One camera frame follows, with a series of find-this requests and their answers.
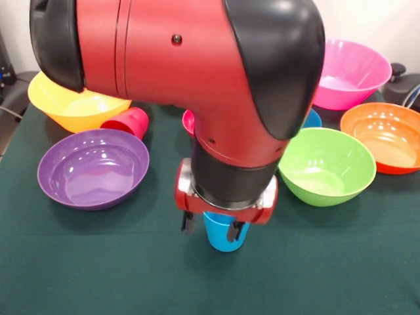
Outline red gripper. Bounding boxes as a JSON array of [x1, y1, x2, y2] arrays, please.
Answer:
[[174, 157, 280, 243]]

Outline blue cup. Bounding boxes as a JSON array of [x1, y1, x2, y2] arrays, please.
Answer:
[[203, 211, 249, 253]]

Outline red cup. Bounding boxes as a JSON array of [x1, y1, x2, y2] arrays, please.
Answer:
[[100, 107, 150, 141]]

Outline blue bowl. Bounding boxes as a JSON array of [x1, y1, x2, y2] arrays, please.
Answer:
[[301, 108, 323, 129]]

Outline pink bowl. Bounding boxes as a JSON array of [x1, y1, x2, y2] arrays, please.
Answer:
[[313, 39, 393, 112]]

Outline dark green tablecloth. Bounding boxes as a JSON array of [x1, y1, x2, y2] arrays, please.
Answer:
[[0, 54, 420, 315]]

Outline red bowl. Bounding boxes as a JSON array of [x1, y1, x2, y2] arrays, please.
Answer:
[[182, 109, 196, 138]]

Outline green bowl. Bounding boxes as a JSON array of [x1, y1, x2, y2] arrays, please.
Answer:
[[277, 127, 377, 208]]

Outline purple bowl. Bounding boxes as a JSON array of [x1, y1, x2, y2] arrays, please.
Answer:
[[37, 128, 150, 211]]

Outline yellow bowl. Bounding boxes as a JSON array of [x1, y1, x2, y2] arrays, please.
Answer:
[[27, 71, 133, 134]]

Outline orange bowl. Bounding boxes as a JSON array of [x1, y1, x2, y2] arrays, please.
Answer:
[[339, 102, 420, 176]]

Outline black office chair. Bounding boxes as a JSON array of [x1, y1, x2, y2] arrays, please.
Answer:
[[383, 62, 420, 111], [0, 70, 40, 119]]

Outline black computer box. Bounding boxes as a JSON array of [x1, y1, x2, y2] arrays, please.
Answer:
[[0, 31, 17, 88]]

